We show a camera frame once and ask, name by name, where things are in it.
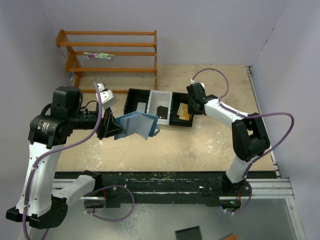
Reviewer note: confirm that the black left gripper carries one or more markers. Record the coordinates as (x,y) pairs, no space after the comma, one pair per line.
(102,125)

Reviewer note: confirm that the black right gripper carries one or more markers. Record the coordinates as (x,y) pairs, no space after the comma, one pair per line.
(192,104)

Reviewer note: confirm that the gold credit card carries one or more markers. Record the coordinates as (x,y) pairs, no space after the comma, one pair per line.
(182,112)

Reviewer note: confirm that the blue leather card holder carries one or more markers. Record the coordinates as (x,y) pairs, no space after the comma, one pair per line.
(144,124)

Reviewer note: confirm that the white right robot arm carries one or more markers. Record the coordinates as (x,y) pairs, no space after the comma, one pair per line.
(249,135)

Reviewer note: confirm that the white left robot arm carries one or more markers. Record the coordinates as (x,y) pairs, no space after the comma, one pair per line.
(39,207)

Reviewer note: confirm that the silver VIP credit card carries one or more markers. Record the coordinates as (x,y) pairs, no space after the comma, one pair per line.
(141,107)

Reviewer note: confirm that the black VIP credit card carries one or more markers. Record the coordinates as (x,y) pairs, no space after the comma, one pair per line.
(162,112)

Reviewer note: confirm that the black card holder on floor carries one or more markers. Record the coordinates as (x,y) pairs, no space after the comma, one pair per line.
(191,233)

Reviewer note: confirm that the orange card holder on floor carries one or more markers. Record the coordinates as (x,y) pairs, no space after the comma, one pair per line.
(231,236)

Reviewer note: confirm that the three-compartment sorting tray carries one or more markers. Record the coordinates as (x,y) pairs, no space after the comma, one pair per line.
(164,104)

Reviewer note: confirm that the coloured markers on rack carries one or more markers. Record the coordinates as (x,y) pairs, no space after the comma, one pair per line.
(98,55)

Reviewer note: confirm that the orange wooden rack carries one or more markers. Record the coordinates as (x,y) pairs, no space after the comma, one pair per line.
(73,65)

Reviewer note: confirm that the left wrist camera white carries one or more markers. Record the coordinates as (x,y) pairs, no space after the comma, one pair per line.
(107,97)

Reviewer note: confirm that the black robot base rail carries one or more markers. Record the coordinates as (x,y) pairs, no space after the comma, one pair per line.
(166,187)

